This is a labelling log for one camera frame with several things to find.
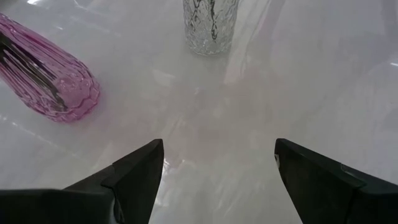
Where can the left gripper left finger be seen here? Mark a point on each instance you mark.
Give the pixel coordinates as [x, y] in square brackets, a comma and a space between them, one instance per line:
[130, 186]

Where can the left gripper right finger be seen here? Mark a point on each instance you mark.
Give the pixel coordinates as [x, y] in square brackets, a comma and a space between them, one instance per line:
[326, 193]

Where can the clear crystal glass vase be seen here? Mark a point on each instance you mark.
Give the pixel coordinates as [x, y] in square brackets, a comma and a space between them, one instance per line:
[227, 25]

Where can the purple ribbed glass vase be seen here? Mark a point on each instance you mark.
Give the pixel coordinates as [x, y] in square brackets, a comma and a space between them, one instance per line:
[74, 90]

